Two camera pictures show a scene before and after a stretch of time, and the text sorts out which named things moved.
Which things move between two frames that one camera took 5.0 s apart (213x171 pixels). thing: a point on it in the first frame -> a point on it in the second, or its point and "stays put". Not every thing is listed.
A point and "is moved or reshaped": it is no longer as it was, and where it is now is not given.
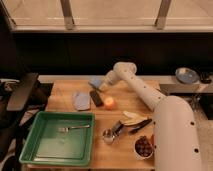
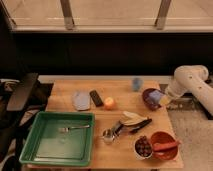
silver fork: x=66 y=129 stays put
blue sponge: x=95 y=82 is moved or reshaped
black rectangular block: x=94 y=95 stays put
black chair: x=19 y=100 stays put
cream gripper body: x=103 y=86 -> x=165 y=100
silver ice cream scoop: x=109 y=134 stays put
